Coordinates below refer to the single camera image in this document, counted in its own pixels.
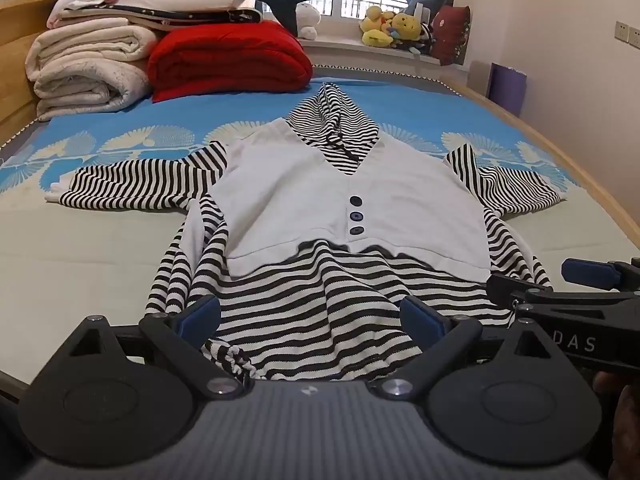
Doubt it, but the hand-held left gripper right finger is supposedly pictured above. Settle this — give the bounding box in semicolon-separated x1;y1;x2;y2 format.
369;294;572;401

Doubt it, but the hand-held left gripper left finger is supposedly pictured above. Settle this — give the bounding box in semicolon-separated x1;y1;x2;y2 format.
66;294;250;401

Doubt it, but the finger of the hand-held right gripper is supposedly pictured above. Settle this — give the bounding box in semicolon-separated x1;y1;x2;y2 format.
485;273;557;318
560;256;640;292

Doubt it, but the black white striped hoodie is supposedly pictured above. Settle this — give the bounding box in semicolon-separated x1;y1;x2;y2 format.
44;82;571;383

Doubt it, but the person's right hand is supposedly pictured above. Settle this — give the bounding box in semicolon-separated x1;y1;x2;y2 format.
592;371;640;461

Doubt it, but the purple box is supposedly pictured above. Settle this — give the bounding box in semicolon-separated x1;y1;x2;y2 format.
489;62;529;116

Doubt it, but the red folded blanket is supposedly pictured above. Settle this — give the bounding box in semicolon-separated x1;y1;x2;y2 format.
147;21;315;104

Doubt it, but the red cushion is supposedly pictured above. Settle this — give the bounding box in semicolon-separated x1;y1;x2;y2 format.
431;5;472;67

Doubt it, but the black white plush toy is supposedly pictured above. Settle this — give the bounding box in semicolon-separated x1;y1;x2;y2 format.
413;22;440;57

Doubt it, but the white window sill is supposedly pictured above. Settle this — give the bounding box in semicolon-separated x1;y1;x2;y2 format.
300;35;472;69

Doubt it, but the yellow duck plush toy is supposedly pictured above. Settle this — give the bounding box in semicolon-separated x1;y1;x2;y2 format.
360;6;397;49

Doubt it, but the cream folded blanket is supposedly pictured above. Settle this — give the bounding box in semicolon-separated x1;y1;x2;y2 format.
25;16;162;82

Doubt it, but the wooden bed frame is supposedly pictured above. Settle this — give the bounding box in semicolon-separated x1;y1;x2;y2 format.
0;0;640;401

